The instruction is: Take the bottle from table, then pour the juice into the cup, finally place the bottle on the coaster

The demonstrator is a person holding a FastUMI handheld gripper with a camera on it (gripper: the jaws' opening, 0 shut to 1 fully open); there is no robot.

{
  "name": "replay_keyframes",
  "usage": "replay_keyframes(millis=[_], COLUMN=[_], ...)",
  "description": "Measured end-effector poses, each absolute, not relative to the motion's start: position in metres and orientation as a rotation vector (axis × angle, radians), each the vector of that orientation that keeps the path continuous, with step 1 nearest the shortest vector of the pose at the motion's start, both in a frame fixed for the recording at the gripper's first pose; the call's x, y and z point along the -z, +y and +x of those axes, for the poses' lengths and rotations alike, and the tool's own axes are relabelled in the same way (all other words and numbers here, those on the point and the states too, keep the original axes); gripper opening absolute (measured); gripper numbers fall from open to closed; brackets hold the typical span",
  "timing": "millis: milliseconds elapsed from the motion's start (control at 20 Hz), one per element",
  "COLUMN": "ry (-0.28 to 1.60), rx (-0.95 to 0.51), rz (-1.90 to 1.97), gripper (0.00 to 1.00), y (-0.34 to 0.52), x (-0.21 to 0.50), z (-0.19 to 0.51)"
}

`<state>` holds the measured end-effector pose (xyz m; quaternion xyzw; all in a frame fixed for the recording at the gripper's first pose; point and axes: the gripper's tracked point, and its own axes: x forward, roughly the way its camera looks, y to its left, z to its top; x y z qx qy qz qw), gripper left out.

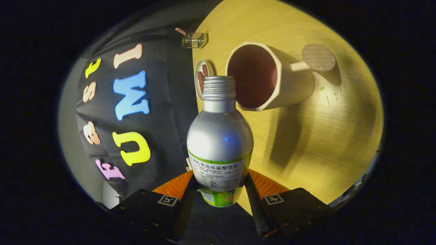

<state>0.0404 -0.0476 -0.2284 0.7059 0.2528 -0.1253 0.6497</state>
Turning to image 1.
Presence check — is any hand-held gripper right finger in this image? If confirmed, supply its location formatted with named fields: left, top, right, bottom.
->
left=244, top=169, right=336, bottom=240

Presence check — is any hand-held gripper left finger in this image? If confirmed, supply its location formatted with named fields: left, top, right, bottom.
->
left=97, top=170, right=199, bottom=242

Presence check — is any silver green juice bottle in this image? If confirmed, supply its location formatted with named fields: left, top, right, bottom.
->
left=187, top=76, right=254, bottom=208

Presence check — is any cream cup with wooden handle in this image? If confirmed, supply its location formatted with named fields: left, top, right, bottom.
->
left=225, top=42, right=337, bottom=112

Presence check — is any wooden table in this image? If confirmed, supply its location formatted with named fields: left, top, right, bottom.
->
left=192, top=0, right=385, bottom=215

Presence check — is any white oval plate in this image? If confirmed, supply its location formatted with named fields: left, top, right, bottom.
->
left=194, top=60, right=215, bottom=102

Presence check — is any wire mesh holder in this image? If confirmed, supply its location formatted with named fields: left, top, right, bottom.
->
left=182, top=32, right=208, bottom=49

